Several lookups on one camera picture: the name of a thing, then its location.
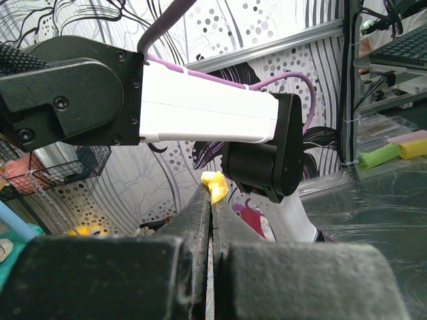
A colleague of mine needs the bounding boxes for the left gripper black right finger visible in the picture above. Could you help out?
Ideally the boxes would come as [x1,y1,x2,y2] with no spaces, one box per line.
[211,200,410,319]

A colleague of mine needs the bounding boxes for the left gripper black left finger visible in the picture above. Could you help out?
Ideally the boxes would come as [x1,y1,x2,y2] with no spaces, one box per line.
[1,185,211,319]

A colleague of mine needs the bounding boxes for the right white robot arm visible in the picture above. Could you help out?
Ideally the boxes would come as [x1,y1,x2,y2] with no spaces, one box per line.
[1,36,321,243]

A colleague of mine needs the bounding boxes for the green trash bag roll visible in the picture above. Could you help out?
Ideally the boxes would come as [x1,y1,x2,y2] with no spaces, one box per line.
[358,143,400,170]

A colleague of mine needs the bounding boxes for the yellow trash bag roll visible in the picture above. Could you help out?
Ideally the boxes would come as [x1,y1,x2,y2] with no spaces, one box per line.
[398,138,427,160]

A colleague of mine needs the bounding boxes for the pink trash bag roll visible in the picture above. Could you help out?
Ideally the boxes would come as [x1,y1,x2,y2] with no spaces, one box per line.
[384,130,427,145]

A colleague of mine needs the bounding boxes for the yellow duck plush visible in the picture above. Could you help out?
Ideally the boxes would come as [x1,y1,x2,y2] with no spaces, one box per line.
[65,225,107,237]

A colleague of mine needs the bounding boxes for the teal folded cloth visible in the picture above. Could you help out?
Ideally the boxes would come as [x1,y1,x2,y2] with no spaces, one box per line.
[1,230,27,287]

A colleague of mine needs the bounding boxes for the silver pouch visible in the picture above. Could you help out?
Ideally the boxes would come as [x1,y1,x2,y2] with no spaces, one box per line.
[33,142,78,168]

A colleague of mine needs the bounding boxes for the blue lint roller mop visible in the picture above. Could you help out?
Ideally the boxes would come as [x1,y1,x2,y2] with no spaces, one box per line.
[0,202,37,242]

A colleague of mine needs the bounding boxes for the pink plush toy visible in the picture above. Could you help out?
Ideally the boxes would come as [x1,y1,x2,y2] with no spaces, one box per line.
[1,153,33,195]

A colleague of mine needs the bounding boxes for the black keyboard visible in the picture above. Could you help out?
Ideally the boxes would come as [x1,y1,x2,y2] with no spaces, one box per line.
[368,25,427,71]

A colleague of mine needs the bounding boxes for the black wire basket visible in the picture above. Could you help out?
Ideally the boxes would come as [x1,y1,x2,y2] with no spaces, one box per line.
[1,139,111,201]

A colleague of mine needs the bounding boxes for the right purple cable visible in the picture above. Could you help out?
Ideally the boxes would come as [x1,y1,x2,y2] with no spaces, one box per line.
[138,0,317,134]

